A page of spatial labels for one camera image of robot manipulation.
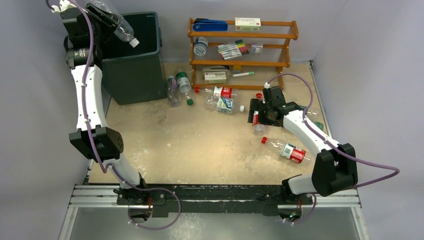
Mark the green bottle far right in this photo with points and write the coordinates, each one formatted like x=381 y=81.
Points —
x=320 y=125

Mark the red label bottle lower right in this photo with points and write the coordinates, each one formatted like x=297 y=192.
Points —
x=288 y=151

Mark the white green small box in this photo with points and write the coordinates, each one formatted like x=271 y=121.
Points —
x=247 y=24

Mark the pack of coloured markers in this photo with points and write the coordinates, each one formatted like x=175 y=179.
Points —
x=233 y=50

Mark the small clear jar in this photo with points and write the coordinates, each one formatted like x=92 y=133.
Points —
x=256 y=47

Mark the red label bottle near shelf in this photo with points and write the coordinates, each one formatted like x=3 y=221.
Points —
x=218 y=91

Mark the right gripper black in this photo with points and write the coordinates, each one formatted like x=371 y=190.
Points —
x=261 y=112

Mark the green label bottle white cap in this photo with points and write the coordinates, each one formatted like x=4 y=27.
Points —
x=313 y=113

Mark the red label bottle lake picture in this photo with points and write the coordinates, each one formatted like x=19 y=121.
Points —
x=258 y=128

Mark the white red box lower shelf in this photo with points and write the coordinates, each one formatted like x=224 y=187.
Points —
x=217 y=77

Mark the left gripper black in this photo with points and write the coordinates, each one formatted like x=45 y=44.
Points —
x=110 y=21

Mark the clear unlabelled crushed bottle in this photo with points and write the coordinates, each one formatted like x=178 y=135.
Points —
x=123 y=31

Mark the round tape roll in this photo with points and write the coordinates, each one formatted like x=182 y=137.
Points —
x=200 y=47

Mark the dark green plastic bin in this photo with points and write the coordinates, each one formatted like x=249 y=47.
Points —
x=135 y=75

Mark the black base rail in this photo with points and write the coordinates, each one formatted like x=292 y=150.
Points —
x=163 y=199

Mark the green capped white marker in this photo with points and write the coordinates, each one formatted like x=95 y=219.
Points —
x=243 y=74

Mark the blue stapler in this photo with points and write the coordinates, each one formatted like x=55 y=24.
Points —
x=209 y=25

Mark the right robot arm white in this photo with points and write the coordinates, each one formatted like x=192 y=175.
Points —
x=334 y=169

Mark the orange wooden shelf rack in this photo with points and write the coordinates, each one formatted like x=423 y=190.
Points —
x=283 y=61

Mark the small clear bottle purple label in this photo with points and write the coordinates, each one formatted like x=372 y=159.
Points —
x=172 y=92

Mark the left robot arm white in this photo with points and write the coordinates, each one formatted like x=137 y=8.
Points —
x=93 y=138

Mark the green blue label bottle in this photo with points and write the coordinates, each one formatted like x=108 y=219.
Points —
x=224 y=105

